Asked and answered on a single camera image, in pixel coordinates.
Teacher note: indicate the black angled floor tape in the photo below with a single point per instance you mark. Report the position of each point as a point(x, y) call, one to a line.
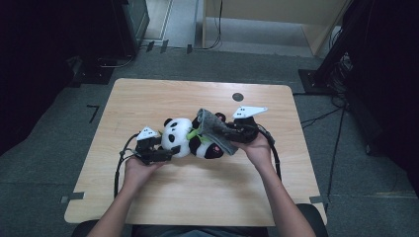
point(95, 112)

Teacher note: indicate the black chair armrest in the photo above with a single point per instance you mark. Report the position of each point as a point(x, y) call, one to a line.
point(318, 220)
point(84, 229)

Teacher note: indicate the grey cloth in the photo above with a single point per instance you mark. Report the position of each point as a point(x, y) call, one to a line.
point(214, 128)

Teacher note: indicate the black monitor cabinet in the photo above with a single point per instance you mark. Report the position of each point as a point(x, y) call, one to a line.
point(131, 26)

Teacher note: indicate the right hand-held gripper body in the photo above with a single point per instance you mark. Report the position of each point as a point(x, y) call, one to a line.
point(247, 130)

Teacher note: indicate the person's left hand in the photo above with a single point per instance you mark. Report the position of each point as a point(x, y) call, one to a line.
point(141, 174)

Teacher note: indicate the dark round table grommet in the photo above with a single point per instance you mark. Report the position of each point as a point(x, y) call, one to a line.
point(237, 97)

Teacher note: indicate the black metal stand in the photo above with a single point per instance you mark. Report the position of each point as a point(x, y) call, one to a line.
point(326, 72)

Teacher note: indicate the person's lap clothing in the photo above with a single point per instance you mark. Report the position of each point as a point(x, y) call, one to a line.
point(197, 232)

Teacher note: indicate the person's right hand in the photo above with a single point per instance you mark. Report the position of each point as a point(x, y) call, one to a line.
point(257, 153)

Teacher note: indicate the black floor base plate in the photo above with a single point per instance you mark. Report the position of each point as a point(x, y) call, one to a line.
point(94, 74)

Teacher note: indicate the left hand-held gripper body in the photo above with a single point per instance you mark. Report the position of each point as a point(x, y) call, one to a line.
point(148, 148)

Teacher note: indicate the grey floor tape strip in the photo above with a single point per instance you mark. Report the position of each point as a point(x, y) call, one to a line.
point(72, 197)
point(318, 199)

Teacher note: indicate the panda plush toy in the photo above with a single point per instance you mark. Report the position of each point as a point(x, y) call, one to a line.
point(179, 135)

